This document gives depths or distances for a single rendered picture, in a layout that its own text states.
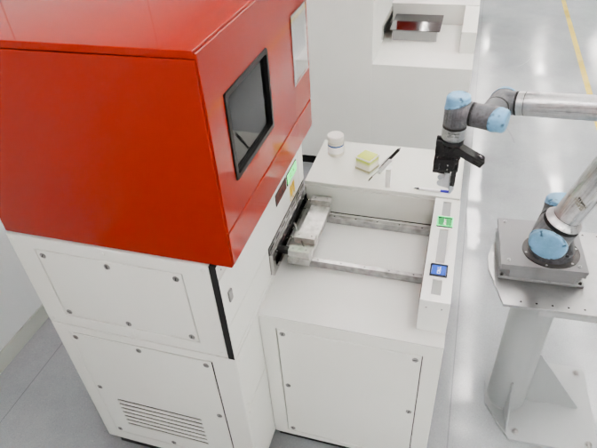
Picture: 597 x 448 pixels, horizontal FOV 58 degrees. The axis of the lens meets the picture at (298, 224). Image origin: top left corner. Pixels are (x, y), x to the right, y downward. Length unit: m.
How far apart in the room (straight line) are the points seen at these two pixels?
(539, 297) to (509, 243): 0.23
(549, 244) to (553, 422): 1.09
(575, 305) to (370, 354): 0.70
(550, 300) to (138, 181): 1.39
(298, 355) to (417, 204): 0.75
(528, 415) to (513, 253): 0.90
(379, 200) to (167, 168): 1.09
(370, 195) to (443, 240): 0.39
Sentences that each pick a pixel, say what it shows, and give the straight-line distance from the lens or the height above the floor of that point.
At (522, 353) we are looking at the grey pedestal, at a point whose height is 0.41.
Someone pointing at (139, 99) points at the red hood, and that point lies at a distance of 1.25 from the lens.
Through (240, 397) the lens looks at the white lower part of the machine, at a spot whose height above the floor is 0.61.
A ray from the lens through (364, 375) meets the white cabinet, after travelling 1.97.
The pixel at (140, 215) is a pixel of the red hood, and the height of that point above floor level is 1.37.
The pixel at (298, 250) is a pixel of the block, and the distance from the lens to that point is 1.95.
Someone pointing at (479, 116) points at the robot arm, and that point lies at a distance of 1.72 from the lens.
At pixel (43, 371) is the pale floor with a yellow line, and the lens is 3.10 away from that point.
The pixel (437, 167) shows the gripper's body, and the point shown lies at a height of 1.21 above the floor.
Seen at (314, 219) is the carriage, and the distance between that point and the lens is 2.14.
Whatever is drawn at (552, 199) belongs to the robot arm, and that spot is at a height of 1.12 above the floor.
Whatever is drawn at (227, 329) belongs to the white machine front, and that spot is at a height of 0.97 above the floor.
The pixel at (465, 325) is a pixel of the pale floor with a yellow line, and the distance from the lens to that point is 2.97.
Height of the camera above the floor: 2.20
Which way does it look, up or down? 39 degrees down
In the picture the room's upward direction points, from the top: 4 degrees counter-clockwise
